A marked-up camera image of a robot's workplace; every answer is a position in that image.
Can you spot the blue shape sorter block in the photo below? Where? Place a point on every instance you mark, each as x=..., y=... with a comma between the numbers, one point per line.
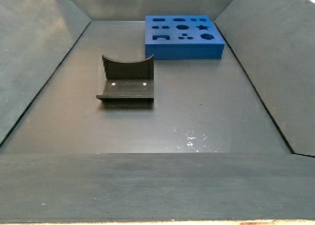
x=182, y=37

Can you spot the black curved cradle holder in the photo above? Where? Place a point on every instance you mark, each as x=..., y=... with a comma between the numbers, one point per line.
x=128, y=80

